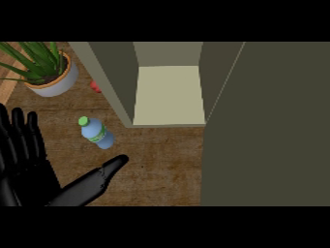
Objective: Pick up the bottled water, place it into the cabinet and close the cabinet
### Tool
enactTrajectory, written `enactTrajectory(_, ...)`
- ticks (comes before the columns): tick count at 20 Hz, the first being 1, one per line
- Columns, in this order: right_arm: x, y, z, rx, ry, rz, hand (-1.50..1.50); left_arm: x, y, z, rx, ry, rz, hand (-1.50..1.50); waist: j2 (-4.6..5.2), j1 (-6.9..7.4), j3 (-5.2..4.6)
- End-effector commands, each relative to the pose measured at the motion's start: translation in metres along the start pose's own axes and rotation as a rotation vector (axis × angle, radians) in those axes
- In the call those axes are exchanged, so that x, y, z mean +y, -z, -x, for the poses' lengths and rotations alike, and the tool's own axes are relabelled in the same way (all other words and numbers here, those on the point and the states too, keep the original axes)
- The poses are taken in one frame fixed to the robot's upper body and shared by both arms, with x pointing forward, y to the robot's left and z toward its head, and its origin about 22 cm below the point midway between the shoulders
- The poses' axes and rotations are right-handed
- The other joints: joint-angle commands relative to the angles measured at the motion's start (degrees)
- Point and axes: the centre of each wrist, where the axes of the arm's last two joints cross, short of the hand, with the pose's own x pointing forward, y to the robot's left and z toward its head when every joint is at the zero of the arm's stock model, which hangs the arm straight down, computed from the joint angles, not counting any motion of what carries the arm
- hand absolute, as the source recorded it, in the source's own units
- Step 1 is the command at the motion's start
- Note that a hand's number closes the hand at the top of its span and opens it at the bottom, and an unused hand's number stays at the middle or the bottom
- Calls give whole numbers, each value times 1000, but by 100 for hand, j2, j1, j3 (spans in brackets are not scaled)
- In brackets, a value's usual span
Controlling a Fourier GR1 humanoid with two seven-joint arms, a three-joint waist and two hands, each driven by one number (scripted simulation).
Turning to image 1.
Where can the dark grey cabinet door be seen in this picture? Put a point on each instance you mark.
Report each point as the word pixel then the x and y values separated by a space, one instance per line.
pixel 275 124

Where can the potted green plant grey pot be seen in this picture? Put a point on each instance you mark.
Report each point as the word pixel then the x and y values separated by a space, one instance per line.
pixel 46 69

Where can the olive grey open cabinet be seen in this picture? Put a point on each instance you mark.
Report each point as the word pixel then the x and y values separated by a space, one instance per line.
pixel 156 87

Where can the small red object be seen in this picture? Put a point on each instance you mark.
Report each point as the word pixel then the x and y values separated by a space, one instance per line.
pixel 95 86

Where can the blue water bottle green cap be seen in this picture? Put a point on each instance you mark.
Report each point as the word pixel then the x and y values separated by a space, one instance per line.
pixel 98 133

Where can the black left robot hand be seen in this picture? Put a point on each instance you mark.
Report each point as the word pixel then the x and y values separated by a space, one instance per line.
pixel 24 180

